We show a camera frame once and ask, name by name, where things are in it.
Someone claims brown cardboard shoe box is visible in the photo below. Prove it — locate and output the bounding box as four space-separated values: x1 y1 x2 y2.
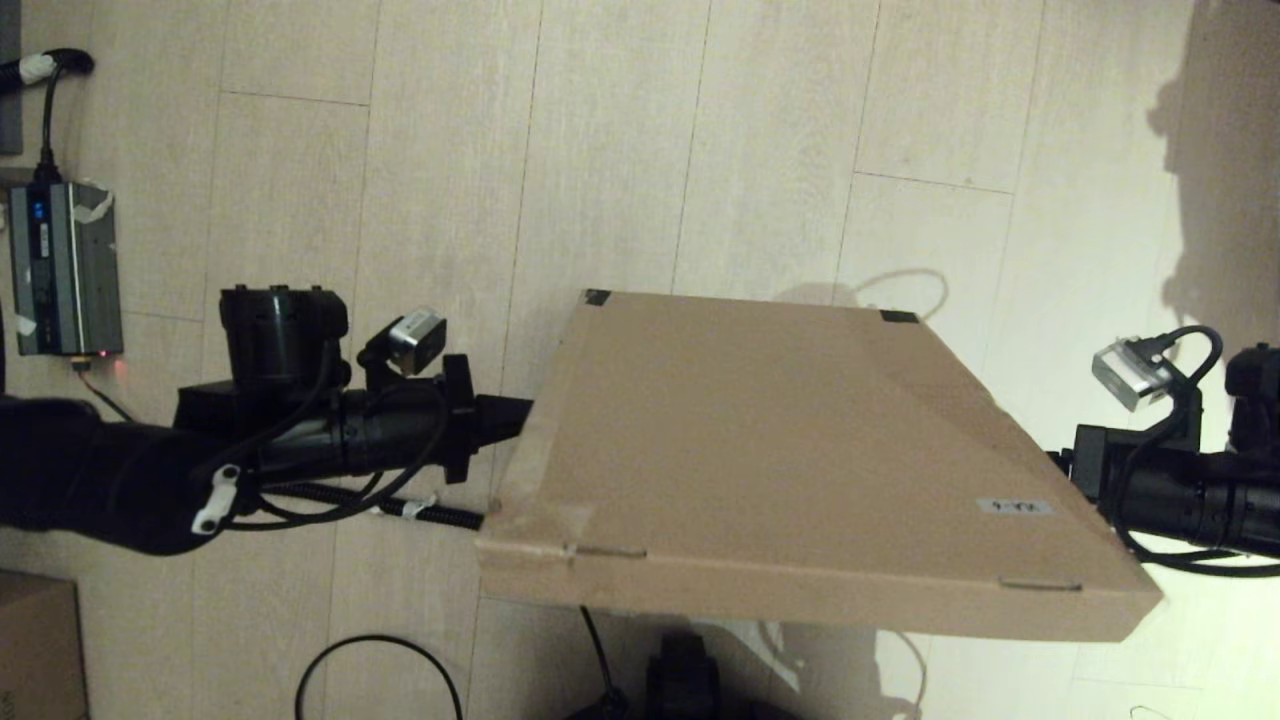
475 288 1166 643

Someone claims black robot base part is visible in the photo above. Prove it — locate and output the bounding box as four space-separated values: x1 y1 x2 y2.
644 630 727 720

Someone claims small brown cardboard box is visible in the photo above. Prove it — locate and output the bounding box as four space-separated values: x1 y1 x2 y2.
0 570 90 720

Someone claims grey power supply unit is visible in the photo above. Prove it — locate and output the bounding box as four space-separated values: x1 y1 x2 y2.
7 180 127 359

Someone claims dark grey strip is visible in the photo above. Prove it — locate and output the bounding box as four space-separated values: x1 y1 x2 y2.
0 0 24 157

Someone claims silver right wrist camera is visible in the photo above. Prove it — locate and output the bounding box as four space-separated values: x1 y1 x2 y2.
1091 337 1177 413

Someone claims black corrugated cable conduit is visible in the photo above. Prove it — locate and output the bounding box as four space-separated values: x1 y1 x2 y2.
258 482 631 720

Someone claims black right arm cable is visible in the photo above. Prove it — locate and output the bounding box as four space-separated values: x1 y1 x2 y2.
1108 325 1280 579

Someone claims thin black cable loop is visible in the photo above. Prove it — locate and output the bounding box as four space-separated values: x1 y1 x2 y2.
294 634 467 720

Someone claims thin black power supply wire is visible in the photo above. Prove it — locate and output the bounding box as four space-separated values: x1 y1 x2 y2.
74 356 137 423

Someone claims black plug cable white tape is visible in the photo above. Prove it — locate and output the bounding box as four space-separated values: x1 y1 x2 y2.
0 47 97 187

